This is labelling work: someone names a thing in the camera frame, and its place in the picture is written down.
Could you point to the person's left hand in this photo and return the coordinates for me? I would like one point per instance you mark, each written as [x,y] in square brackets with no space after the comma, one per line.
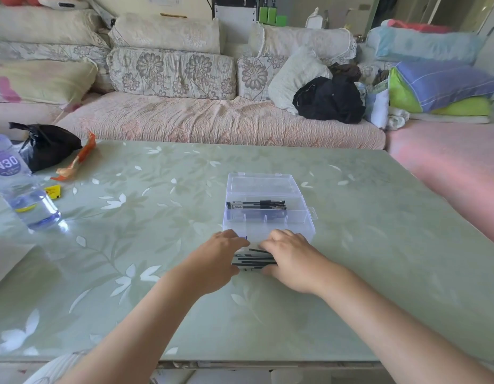
[211,267]

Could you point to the person's right hand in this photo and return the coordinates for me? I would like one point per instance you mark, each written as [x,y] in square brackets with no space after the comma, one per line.
[303,267]

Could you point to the clear plastic storage box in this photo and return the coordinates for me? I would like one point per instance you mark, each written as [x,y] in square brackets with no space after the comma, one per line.
[263,183]

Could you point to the person's left forearm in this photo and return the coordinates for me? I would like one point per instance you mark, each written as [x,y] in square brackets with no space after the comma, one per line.
[131,339]

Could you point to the person's right forearm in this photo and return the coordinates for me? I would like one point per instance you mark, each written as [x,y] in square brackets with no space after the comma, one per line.
[403,335]

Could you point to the pink quilted sofa seat cover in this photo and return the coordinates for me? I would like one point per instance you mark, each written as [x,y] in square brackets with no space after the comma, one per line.
[215,121]

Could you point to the black clothing bundle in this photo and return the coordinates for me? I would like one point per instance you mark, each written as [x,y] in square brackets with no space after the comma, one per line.
[330,100]

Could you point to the orange snack wrapper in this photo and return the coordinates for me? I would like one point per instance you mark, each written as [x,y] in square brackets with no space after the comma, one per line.
[83,152]

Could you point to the white towel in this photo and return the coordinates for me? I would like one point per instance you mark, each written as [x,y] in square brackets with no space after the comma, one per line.
[397,119]

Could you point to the yellow tag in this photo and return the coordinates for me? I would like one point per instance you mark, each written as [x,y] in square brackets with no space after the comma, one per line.
[53,191]

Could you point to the white and blue cloth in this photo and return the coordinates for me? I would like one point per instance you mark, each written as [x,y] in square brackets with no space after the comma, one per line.
[377,109]

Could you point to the salmon pink sofa seat cover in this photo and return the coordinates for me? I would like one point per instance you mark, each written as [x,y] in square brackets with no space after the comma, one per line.
[447,155]

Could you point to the white textured pillow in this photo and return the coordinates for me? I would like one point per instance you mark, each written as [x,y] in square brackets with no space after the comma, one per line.
[293,79]

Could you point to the floral sofa back cushion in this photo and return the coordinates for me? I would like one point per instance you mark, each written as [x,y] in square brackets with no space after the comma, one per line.
[71,51]
[370,71]
[255,77]
[173,73]

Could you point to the clear water bottle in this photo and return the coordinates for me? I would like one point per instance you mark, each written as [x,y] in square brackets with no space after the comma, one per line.
[27,199]

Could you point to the brown garment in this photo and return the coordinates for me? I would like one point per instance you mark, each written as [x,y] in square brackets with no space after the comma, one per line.
[345,71]

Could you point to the black plastic bag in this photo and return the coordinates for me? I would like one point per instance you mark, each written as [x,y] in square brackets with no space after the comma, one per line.
[47,147]

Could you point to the white paper bag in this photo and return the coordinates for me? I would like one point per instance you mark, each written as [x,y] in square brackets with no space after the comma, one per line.
[7,263]

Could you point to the cream sofa bolster cushion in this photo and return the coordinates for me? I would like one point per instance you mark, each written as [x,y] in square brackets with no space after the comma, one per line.
[43,25]
[303,43]
[165,33]

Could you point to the pale pink sofa seat cover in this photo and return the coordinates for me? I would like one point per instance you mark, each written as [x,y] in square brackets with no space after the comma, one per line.
[21,115]

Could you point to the white tissue pack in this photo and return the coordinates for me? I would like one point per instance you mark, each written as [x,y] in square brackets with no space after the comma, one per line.
[314,20]

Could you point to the pale yellow pillow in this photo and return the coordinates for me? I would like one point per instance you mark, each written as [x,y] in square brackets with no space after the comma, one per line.
[47,81]

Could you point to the light blue bolster pillow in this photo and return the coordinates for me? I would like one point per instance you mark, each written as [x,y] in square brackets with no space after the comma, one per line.
[425,44]

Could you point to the brown wooden stick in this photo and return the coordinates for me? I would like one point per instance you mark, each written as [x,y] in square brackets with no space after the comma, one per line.
[173,15]

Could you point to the green bottle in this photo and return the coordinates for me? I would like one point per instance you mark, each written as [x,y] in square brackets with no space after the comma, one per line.
[272,13]
[263,13]

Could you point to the pink cloth item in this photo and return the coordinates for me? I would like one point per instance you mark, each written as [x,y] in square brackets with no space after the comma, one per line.
[9,91]

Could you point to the white device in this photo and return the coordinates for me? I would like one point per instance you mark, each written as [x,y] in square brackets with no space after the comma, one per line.
[63,3]

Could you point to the grey table frame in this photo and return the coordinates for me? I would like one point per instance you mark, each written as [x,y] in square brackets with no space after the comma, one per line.
[271,371]

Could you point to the white cabinet with black frame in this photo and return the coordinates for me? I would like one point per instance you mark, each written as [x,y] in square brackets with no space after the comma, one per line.
[235,21]

